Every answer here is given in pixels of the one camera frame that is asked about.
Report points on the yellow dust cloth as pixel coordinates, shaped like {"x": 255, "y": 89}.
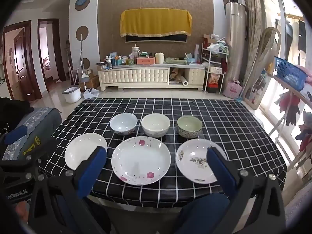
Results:
{"x": 156, "y": 22}

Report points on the flower patterned bowl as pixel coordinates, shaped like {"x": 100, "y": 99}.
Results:
{"x": 189, "y": 125}

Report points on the blue plastic basket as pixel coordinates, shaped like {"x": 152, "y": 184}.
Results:
{"x": 290, "y": 73}

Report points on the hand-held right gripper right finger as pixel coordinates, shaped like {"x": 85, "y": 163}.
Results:
{"x": 219, "y": 168}

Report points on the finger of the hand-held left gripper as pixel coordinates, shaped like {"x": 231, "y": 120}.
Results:
{"x": 14, "y": 168}
{"x": 15, "y": 132}

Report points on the cardboard boxes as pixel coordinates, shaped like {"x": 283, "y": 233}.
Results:
{"x": 93, "y": 80}

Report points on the pink storage box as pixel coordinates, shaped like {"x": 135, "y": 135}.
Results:
{"x": 145, "y": 61}

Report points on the beige curtain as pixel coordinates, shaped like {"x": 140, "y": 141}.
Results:
{"x": 253, "y": 29}

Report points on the cream jar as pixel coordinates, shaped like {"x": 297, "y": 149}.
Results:
{"x": 159, "y": 58}

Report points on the cream tufted TV cabinet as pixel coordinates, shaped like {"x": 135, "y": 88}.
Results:
{"x": 134, "y": 75}

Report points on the person's leg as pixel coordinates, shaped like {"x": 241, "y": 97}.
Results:
{"x": 202, "y": 214}

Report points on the white plastic bag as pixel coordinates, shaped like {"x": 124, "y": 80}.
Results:
{"x": 215, "y": 46}

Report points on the white plate with green floral print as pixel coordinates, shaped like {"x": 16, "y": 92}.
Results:
{"x": 190, "y": 157}

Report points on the white mop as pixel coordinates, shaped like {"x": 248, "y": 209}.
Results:
{"x": 84, "y": 75}

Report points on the dark wooden door frame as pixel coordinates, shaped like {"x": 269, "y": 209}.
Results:
{"x": 61, "y": 61}

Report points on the round brown wall disc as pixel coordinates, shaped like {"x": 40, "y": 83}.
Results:
{"x": 85, "y": 63}
{"x": 84, "y": 30}

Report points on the black garment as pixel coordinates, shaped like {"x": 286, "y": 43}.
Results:
{"x": 12, "y": 109}

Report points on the oval floor mirror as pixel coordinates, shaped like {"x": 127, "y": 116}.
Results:
{"x": 258, "y": 92}

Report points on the dark cloth with yellow print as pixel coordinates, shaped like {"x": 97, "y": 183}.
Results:
{"x": 36, "y": 143}

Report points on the white bowl with blue outside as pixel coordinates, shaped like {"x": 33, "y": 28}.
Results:
{"x": 123, "y": 123}

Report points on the white dustpan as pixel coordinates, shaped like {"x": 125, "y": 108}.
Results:
{"x": 91, "y": 93}

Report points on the black television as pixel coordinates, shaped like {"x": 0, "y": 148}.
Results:
{"x": 156, "y": 39}

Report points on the plain white plate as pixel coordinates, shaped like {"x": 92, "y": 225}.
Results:
{"x": 80, "y": 151}

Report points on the light blue basin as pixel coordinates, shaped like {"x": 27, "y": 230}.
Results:
{"x": 190, "y": 60}

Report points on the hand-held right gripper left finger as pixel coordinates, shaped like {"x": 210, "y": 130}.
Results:
{"x": 93, "y": 168}

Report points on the red hanging garment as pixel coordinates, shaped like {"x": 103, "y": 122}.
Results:
{"x": 291, "y": 107}

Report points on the tissue box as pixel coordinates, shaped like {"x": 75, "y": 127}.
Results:
{"x": 216, "y": 69}

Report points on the chair with grey patterned cover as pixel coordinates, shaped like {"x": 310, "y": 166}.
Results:
{"x": 41, "y": 119}

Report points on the black white checked tablecloth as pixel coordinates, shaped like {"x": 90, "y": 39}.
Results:
{"x": 231, "y": 131}

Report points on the plain white bowl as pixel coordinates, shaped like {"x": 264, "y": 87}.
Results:
{"x": 155, "y": 124}

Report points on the round blue wall decoration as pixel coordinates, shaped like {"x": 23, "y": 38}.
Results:
{"x": 82, "y": 2}

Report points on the clothes drying rack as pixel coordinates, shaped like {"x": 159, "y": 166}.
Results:
{"x": 284, "y": 82}

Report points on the white paper roll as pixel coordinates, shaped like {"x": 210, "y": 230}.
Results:
{"x": 184, "y": 81}

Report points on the dark wooden door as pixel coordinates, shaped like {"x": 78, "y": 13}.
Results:
{"x": 19, "y": 53}

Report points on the pink bag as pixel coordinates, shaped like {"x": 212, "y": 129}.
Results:
{"x": 232, "y": 90}

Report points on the white plate with pink flowers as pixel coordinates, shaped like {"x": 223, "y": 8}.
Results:
{"x": 141, "y": 158}

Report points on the dark hanging clothes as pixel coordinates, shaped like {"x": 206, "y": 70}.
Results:
{"x": 301, "y": 36}

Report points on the standing air conditioner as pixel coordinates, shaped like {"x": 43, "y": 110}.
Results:
{"x": 235, "y": 41}

